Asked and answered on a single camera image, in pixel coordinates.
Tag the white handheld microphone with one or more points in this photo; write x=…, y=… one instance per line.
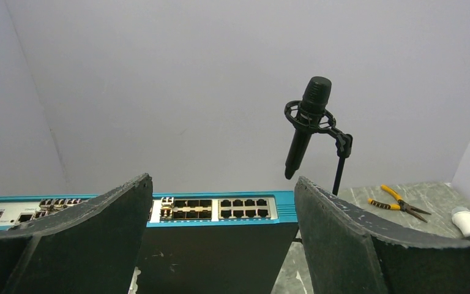
x=461, y=219

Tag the black condenser microphone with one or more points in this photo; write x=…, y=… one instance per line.
x=305, y=115

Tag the yellow black pliers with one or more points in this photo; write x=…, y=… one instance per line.
x=400, y=204

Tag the blue network switch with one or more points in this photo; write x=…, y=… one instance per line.
x=215, y=242

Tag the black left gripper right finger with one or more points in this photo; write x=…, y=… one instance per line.
x=351, y=250

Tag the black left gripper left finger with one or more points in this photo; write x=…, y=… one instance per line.
x=91, y=247

